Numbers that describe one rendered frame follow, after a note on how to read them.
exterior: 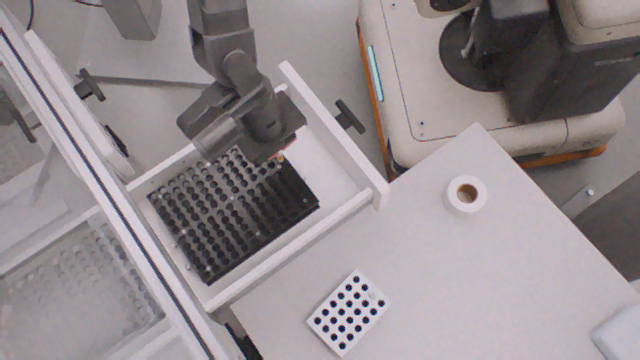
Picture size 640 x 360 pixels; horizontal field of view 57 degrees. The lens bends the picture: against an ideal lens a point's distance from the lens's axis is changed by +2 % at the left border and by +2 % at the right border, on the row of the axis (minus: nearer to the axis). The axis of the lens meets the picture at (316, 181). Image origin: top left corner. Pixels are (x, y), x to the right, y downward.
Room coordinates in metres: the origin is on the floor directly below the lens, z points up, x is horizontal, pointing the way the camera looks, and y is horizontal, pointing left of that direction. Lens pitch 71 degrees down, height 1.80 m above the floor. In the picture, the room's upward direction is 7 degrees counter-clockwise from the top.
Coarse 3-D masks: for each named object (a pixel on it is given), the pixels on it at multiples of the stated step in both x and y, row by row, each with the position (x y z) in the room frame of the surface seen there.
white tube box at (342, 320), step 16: (352, 272) 0.18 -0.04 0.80; (352, 288) 0.15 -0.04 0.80; (368, 288) 0.15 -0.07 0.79; (336, 304) 0.13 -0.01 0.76; (352, 304) 0.13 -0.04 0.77; (368, 304) 0.12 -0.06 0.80; (384, 304) 0.12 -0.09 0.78; (320, 320) 0.11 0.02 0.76; (336, 320) 0.11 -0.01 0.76; (352, 320) 0.10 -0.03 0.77; (368, 320) 0.10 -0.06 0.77; (320, 336) 0.08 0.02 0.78; (336, 336) 0.08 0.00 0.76; (352, 336) 0.08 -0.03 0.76; (336, 352) 0.05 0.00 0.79
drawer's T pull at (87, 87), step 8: (80, 72) 0.56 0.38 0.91; (88, 72) 0.56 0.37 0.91; (88, 80) 0.54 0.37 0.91; (80, 88) 0.53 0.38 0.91; (88, 88) 0.53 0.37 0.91; (96, 88) 0.53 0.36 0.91; (80, 96) 0.51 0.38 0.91; (88, 96) 0.52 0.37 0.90; (96, 96) 0.51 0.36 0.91; (104, 96) 0.51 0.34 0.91
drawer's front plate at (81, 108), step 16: (32, 32) 0.64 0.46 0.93; (32, 48) 0.61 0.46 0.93; (48, 48) 0.65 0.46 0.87; (48, 64) 0.57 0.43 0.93; (64, 80) 0.54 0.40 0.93; (80, 112) 0.47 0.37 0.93; (96, 128) 0.44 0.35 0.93; (96, 144) 0.41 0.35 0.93; (112, 144) 0.43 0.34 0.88; (112, 160) 0.39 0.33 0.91; (128, 176) 0.39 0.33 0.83
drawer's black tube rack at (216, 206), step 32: (224, 160) 0.39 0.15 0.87; (192, 192) 0.33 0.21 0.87; (224, 192) 0.32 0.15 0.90; (256, 192) 0.31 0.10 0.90; (288, 192) 0.30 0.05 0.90; (192, 224) 0.27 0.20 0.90; (224, 224) 0.26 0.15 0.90; (256, 224) 0.26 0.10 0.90; (288, 224) 0.26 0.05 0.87; (192, 256) 0.22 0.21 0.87; (224, 256) 0.21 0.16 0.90
